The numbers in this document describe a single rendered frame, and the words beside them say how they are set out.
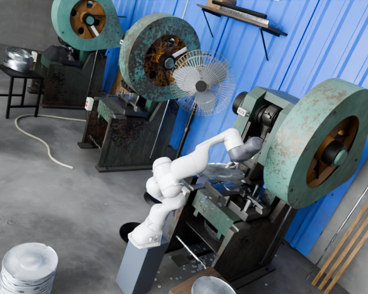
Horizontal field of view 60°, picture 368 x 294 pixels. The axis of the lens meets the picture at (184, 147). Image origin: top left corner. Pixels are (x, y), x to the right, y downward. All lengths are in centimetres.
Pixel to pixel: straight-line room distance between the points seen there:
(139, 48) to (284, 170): 176
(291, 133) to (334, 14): 194
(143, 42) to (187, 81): 52
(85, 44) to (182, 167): 338
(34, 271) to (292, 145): 159
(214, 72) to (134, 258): 157
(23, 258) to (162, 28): 211
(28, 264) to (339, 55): 301
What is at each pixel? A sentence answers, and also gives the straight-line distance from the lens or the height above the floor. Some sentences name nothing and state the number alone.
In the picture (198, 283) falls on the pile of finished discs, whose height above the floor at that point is 38.
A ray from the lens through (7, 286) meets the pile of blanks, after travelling 217.
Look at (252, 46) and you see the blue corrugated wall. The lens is 390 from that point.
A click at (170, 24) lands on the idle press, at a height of 166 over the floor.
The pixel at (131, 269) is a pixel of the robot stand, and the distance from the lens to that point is 227.
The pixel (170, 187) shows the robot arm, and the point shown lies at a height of 101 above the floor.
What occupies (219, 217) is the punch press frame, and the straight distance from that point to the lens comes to 236.
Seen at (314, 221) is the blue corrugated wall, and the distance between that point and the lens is 351.
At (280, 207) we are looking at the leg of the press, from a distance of 260.
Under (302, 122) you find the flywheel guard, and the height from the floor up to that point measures 148.
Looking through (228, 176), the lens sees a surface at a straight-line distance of 220.
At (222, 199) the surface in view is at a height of 68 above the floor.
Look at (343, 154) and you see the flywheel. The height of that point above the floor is 136.
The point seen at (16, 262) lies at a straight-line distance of 215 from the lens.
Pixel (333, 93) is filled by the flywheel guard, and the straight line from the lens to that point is 189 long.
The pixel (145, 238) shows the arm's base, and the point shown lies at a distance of 205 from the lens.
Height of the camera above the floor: 178
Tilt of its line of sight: 21 degrees down
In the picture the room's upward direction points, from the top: 20 degrees clockwise
